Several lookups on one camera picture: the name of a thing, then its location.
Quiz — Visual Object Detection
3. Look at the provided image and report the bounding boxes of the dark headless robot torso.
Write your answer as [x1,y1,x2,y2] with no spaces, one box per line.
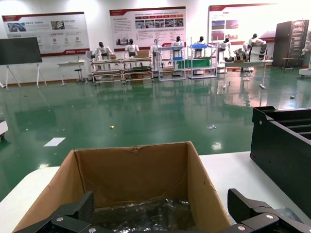
[233,48,250,62]

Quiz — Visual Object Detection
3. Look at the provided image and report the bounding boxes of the long white table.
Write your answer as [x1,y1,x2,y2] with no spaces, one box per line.
[220,60,273,90]

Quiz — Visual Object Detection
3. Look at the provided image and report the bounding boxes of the white paper sheet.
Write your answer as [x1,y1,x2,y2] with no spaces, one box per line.
[43,137,67,148]

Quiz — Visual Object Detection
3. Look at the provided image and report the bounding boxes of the wall poster with round icons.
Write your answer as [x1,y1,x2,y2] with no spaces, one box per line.
[1,11,91,58]

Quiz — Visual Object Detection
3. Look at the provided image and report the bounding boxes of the white robot workstation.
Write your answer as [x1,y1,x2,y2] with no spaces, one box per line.
[298,29,311,79]

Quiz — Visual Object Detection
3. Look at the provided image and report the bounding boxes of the black display on tripod stand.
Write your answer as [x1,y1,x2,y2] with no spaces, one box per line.
[0,36,47,89]

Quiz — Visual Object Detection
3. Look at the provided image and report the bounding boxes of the wall poster with red photos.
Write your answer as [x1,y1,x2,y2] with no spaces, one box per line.
[207,2,280,47]

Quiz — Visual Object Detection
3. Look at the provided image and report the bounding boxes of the wall poster with photo strip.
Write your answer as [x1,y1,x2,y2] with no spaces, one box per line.
[109,6,187,52]

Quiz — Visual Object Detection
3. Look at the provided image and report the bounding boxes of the white blue shelf rack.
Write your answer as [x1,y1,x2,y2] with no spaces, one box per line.
[157,45,187,82]

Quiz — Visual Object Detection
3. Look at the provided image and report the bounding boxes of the shelf rack with blue bin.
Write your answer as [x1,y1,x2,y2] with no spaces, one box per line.
[186,36,218,80]

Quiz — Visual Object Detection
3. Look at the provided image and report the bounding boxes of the green cloth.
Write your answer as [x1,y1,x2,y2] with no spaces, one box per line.
[176,59,212,70]

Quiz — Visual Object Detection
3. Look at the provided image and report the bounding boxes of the brown cardboard box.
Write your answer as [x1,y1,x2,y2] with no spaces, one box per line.
[12,140,233,233]

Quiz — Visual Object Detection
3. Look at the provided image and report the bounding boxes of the white floor-standing machine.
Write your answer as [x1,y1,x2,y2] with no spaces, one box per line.
[85,50,97,76]

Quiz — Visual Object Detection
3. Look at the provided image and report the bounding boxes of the small wooden table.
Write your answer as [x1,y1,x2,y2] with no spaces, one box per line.
[281,57,296,72]

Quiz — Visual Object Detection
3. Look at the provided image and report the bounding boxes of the white humanoid robot black head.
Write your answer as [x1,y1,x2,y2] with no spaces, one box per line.
[93,41,115,61]
[217,37,233,74]
[194,35,207,59]
[242,33,268,63]
[149,38,163,72]
[123,38,140,59]
[170,35,186,59]

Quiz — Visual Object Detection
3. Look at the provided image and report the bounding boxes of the white pipe roller rack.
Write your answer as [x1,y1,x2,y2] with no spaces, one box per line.
[121,56,155,84]
[89,58,125,86]

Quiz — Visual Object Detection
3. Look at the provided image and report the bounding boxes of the flat empty antistatic bag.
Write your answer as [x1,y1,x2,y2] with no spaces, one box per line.
[274,207,304,224]

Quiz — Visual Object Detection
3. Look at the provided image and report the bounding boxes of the small white table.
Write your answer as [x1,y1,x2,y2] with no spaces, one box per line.
[57,60,86,87]

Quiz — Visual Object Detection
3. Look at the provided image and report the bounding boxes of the dark server cabinet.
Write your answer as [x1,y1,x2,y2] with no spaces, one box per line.
[272,19,310,68]

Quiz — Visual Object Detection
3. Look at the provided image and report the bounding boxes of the black round stool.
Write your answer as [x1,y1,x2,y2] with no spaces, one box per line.
[74,68,85,84]

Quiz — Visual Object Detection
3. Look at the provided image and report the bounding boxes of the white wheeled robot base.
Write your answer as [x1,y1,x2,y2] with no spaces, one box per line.
[0,114,9,143]

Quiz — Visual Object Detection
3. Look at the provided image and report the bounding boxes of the clear antistatic plastic bag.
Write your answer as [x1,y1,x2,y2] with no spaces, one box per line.
[93,198,196,233]

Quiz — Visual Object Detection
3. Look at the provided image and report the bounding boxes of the black slotted plastic container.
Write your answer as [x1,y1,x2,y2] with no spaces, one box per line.
[249,106,311,219]

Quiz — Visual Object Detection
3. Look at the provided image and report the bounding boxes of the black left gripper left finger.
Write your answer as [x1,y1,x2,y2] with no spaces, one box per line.
[14,191,116,233]

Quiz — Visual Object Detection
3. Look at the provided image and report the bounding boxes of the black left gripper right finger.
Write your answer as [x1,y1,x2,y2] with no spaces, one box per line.
[220,188,311,233]

